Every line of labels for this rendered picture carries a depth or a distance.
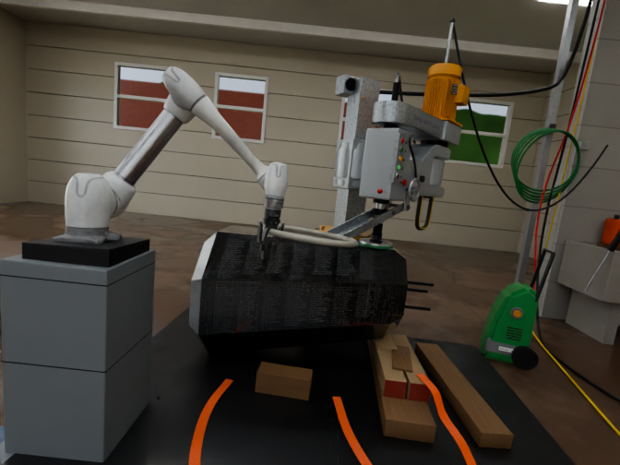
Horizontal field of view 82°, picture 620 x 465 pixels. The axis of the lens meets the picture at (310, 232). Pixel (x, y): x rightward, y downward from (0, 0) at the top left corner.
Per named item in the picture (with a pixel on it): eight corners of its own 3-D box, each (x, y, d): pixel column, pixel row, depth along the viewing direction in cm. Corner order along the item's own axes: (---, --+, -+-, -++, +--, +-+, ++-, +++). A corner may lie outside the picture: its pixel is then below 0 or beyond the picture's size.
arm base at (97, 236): (110, 244, 141) (110, 231, 140) (50, 241, 139) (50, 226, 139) (129, 239, 159) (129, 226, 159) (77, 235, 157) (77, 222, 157)
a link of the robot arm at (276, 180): (287, 197, 161) (284, 196, 174) (292, 162, 160) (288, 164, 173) (263, 195, 159) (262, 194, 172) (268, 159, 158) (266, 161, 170)
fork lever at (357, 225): (386, 206, 251) (386, 198, 249) (411, 209, 239) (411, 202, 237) (323, 237, 204) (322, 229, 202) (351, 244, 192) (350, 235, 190)
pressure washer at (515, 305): (525, 352, 289) (546, 247, 276) (536, 373, 256) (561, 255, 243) (477, 342, 300) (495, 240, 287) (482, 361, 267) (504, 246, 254)
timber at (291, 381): (255, 392, 197) (256, 372, 196) (260, 380, 209) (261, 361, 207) (308, 400, 194) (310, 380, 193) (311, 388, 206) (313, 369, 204)
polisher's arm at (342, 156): (326, 175, 307) (328, 146, 303) (346, 178, 334) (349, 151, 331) (409, 184, 264) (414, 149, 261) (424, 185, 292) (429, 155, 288)
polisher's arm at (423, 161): (417, 208, 290) (426, 146, 283) (445, 211, 275) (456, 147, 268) (368, 207, 235) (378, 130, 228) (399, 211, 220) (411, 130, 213)
